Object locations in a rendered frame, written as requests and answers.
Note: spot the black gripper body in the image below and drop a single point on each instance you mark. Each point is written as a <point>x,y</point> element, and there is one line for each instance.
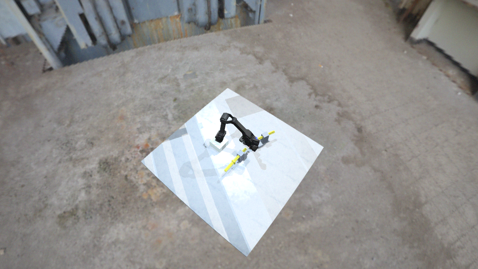
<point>254,148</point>

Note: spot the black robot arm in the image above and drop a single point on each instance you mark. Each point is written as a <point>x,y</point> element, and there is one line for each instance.
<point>248,136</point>

